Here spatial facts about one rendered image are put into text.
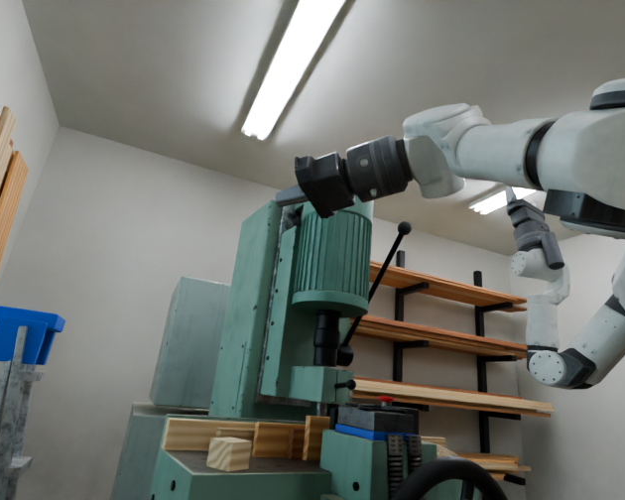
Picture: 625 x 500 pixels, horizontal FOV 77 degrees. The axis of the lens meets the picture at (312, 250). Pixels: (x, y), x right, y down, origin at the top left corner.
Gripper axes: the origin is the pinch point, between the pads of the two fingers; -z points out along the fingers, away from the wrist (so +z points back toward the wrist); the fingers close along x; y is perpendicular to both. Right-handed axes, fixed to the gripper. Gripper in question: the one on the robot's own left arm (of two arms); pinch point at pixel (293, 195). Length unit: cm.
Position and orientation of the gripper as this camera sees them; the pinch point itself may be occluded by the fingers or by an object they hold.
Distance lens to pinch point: 65.9
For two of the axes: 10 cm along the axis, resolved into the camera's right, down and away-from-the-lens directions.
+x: 4.0, 5.1, 7.6
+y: -0.1, -8.2, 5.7
